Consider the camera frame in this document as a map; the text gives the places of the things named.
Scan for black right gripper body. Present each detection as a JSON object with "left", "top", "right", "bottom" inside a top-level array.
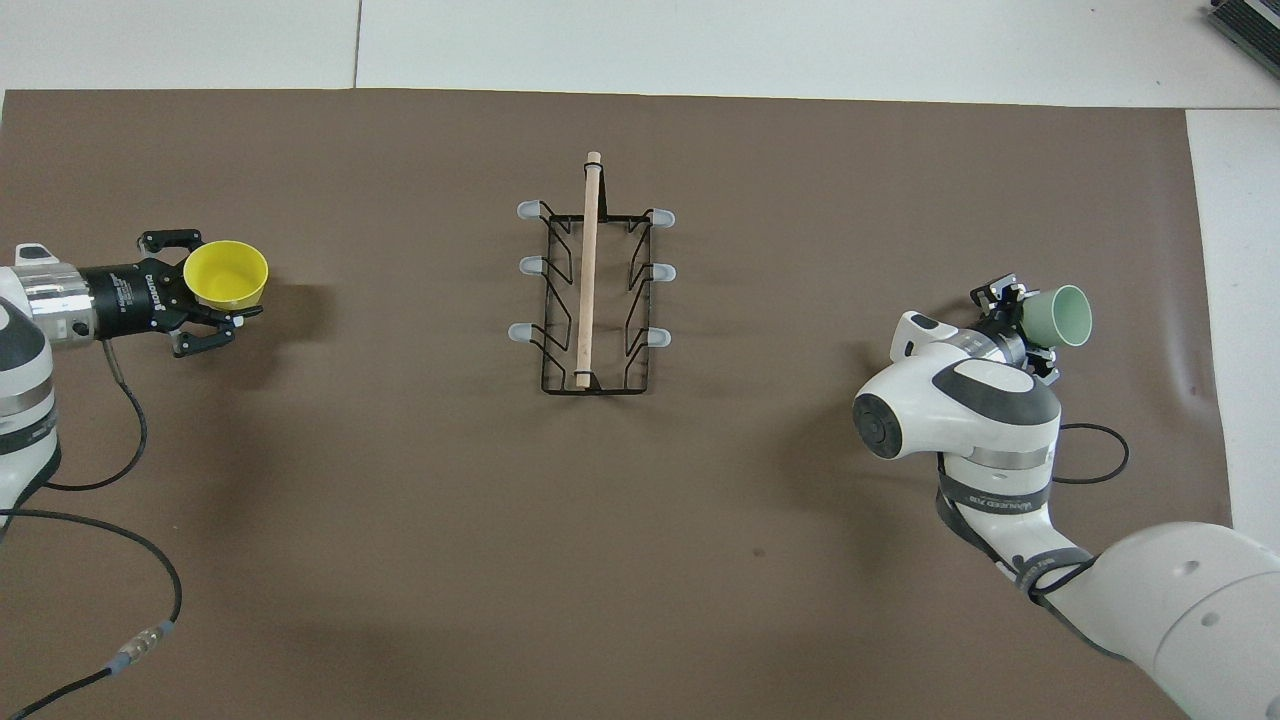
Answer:
[{"left": 985, "top": 310, "right": 1041, "bottom": 366}]

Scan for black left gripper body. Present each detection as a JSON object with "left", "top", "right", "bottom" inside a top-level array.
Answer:
[{"left": 80, "top": 260, "right": 216, "bottom": 339}]

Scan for pale green plastic cup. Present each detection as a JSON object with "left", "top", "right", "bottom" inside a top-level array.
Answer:
[{"left": 1020, "top": 285, "right": 1093, "bottom": 348}]

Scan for yellow plastic cup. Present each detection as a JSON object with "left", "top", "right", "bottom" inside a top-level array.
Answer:
[{"left": 183, "top": 240, "right": 269, "bottom": 311}]

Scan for brown table mat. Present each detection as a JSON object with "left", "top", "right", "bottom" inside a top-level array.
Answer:
[{"left": 0, "top": 88, "right": 1251, "bottom": 720}]

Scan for grey ribbed device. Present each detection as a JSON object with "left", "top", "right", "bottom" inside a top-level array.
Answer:
[{"left": 1205, "top": 0, "right": 1280, "bottom": 51}]

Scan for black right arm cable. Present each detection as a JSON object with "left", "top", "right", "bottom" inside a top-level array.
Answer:
[{"left": 1055, "top": 422, "right": 1132, "bottom": 487}]

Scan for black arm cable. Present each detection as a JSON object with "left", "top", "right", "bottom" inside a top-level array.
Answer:
[
  {"left": 1055, "top": 422, "right": 1132, "bottom": 487},
  {"left": 0, "top": 338, "right": 184, "bottom": 720}
]

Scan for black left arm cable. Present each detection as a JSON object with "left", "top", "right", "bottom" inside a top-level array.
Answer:
[{"left": 0, "top": 338, "right": 184, "bottom": 720}]

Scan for black wire cup rack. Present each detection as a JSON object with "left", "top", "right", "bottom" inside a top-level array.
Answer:
[{"left": 508, "top": 200, "right": 677, "bottom": 396}]

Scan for wooden rack handle rod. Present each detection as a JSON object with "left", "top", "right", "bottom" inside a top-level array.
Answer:
[{"left": 574, "top": 152, "right": 603, "bottom": 389}]

